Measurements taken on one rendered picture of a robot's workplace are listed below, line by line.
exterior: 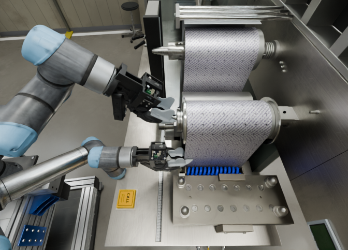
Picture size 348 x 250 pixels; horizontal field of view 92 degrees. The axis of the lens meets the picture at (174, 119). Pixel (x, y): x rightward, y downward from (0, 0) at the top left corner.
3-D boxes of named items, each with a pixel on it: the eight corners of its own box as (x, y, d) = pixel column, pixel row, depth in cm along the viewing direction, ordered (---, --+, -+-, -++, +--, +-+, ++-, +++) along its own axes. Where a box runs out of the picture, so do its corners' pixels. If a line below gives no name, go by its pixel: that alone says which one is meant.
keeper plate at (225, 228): (215, 226, 65) (222, 224, 56) (241, 226, 65) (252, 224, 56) (216, 234, 63) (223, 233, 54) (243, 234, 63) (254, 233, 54)
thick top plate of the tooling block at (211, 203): (173, 179, 69) (172, 175, 64) (269, 179, 69) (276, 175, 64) (172, 225, 60) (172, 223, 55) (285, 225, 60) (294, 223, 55)
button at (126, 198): (120, 190, 73) (119, 189, 71) (136, 190, 73) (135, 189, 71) (117, 208, 69) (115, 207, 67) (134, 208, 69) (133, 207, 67)
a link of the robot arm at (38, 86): (14, 106, 38) (14, 82, 31) (44, 75, 45) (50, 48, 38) (52, 122, 42) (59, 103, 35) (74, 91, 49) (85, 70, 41)
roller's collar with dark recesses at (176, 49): (169, 54, 65) (168, 37, 60) (184, 54, 65) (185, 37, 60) (168, 63, 61) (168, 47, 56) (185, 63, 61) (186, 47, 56)
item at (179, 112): (176, 114, 58) (176, 104, 51) (182, 114, 58) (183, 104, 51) (176, 135, 55) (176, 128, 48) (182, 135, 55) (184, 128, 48)
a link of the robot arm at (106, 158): (99, 152, 66) (90, 142, 59) (126, 152, 66) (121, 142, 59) (93, 172, 62) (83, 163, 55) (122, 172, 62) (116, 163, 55)
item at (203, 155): (183, 165, 68) (185, 143, 53) (241, 165, 68) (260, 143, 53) (183, 166, 67) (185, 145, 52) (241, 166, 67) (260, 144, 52)
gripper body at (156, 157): (167, 161, 54) (129, 161, 54) (168, 171, 61) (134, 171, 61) (167, 140, 58) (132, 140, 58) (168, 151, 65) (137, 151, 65)
